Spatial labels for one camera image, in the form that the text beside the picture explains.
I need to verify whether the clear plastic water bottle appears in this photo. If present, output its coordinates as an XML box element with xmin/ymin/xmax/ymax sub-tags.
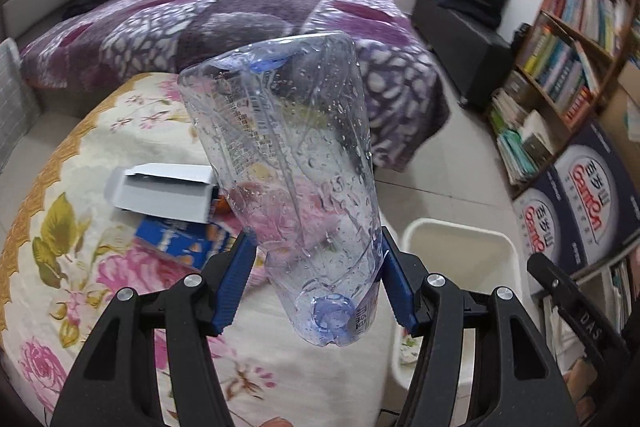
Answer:
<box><xmin>177</xmin><ymin>32</ymin><xmax>383</xmax><ymax>349</ymax></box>

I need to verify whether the blue snack packet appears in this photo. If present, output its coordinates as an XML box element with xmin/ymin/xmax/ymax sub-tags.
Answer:
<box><xmin>135</xmin><ymin>216</ymin><xmax>238</xmax><ymax>272</ymax></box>

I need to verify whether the grey white cardboard box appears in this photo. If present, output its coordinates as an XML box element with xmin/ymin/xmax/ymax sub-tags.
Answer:
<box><xmin>111</xmin><ymin>163</ymin><xmax>221</xmax><ymax>225</ymax></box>

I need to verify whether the black bag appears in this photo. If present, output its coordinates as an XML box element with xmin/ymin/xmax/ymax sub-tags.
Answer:
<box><xmin>512</xmin><ymin>23</ymin><xmax>532</xmax><ymax>52</ymax></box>

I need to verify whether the navy water carton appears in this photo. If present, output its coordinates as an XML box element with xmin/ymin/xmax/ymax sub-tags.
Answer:
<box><xmin>552</xmin><ymin>122</ymin><xmax>640</xmax><ymax>258</ymax></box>
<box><xmin>512</xmin><ymin>187</ymin><xmax>588</xmax><ymax>270</ymax></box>

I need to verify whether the row of upright books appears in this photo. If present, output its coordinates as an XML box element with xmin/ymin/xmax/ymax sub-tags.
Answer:
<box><xmin>542</xmin><ymin>0</ymin><xmax>631</xmax><ymax>55</ymax></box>
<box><xmin>522</xmin><ymin>24</ymin><xmax>601</xmax><ymax>122</ymax></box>

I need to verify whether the white leaf-print paper wrapper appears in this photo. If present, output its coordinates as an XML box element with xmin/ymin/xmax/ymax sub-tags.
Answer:
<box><xmin>397</xmin><ymin>334</ymin><xmax>423</xmax><ymax>365</ymax></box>

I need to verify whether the purple patterned blanket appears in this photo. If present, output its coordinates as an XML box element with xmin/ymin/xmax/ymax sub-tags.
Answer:
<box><xmin>17</xmin><ymin>0</ymin><xmax>451</xmax><ymax>172</ymax></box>

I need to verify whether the wooden bookshelf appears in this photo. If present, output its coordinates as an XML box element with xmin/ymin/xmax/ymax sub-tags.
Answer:
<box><xmin>487</xmin><ymin>0</ymin><xmax>640</xmax><ymax>202</ymax></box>

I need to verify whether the brown cardboard box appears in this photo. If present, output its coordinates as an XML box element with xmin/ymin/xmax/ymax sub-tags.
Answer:
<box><xmin>597</xmin><ymin>62</ymin><xmax>640</xmax><ymax>148</ymax></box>

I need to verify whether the black bench cabinet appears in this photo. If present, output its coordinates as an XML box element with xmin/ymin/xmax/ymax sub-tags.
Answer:
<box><xmin>411</xmin><ymin>0</ymin><xmax>513</xmax><ymax>108</ymax></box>

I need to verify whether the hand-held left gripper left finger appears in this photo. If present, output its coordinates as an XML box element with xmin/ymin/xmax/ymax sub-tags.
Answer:
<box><xmin>50</xmin><ymin>232</ymin><xmax>258</xmax><ymax>427</ymax></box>

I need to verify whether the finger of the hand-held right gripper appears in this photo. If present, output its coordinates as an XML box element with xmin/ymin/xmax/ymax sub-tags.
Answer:
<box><xmin>527</xmin><ymin>252</ymin><xmax>633</xmax><ymax>360</ymax></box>

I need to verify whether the grey quilted cushion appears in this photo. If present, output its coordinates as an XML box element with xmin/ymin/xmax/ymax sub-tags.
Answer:
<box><xmin>0</xmin><ymin>38</ymin><xmax>41</xmax><ymax>170</ymax></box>

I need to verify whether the stack of lying books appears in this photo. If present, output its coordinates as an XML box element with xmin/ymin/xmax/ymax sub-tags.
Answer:
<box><xmin>487</xmin><ymin>72</ymin><xmax>556</xmax><ymax>188</ymax></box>

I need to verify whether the floral tablecloth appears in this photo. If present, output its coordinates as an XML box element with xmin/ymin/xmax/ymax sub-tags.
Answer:
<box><xmin>0</xmin><ymin>72</ymin><xmax>401</xmax><ymax>427</ymax></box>

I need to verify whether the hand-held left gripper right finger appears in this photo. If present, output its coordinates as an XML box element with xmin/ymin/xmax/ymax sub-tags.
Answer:
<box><xmin>381</xmin><ymin>227</ymin><xmax>568</xmax><ymax>427</ymax></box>

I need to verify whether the white plastic trash bin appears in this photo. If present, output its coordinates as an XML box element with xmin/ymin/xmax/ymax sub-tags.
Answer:
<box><xmin>387</xmin><ymin>218</ymin><xmax>523</xmax><ymax>390</ymax></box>

